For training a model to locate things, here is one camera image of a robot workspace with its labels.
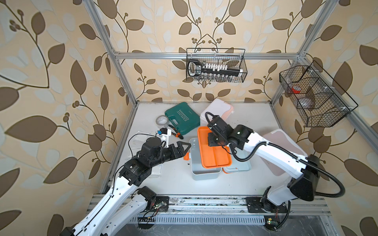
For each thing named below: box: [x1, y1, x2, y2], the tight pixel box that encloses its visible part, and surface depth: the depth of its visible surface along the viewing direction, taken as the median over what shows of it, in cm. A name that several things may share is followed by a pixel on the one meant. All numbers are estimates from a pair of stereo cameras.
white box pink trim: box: [199, 98, 234, 127], surface depth 100 cm
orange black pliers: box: [168, 124, 184, 140], surface depth 102 cm
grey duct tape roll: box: [155, 115, 169, 126], surface depth 110 cm
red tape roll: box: [290, 85, 302, 94], surface depth 83 cm
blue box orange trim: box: [183, 137, 252, 181], surface depth 79 cm
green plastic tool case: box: [164, 101, 201, 136], surface depth 108 cm
